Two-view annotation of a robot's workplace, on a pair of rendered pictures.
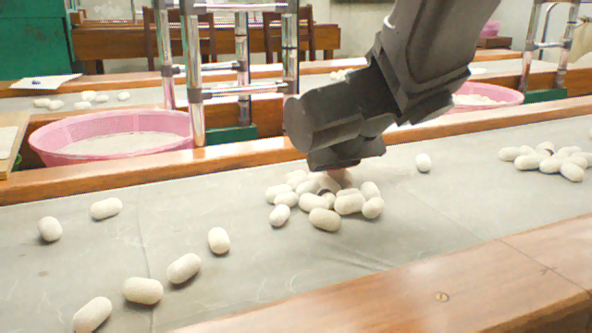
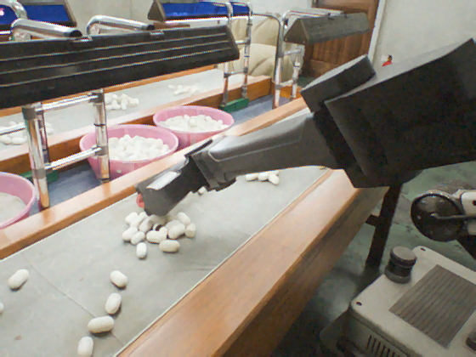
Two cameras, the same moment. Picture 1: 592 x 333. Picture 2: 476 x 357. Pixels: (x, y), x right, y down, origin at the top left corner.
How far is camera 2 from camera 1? 33 cm
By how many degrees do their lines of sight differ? 31
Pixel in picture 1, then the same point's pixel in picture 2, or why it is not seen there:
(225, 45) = not seen: outside the picture
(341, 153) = not seen: hidden behind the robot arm
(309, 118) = (166, 200)
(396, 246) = (212, 252)
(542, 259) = (280, 243)
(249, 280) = (150, 297)
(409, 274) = (232, 269)
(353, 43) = not seen: hidden behind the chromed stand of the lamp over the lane
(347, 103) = (184, 187)
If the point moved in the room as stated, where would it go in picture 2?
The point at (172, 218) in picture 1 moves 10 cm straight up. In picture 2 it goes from (70, 271) to (63, 221)
